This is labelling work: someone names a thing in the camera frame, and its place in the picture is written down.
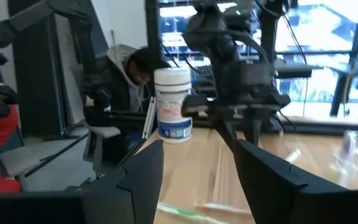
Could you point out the purple toothbrush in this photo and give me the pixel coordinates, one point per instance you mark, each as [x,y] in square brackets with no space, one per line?
[349,144]

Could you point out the black cabinet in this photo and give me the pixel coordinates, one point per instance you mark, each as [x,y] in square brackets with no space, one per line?
[42,77]

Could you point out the green toothbrush in clear wrapper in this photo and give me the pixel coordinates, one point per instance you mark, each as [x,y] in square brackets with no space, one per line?
[182,213]

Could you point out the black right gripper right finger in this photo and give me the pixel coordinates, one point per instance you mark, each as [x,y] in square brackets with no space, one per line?
[266,186]

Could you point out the orange toothbrush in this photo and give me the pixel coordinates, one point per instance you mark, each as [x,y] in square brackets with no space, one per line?
[222,208]

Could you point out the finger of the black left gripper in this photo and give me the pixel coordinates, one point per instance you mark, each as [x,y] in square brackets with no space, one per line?
[227,132]
[254,130]

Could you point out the white wipes canister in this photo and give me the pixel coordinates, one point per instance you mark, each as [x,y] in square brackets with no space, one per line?
[172,93]

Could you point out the person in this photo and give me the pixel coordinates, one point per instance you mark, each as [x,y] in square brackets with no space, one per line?
[120,81]

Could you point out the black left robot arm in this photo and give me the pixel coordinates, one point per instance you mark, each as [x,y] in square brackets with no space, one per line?
[210,31]

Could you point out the black keyboard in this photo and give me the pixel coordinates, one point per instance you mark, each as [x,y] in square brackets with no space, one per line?
[205,73]

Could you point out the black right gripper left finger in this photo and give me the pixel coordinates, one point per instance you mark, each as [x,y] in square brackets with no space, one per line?
[141,186]

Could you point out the black aluminium table frame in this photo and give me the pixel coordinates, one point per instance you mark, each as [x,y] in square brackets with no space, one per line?
[322,129]

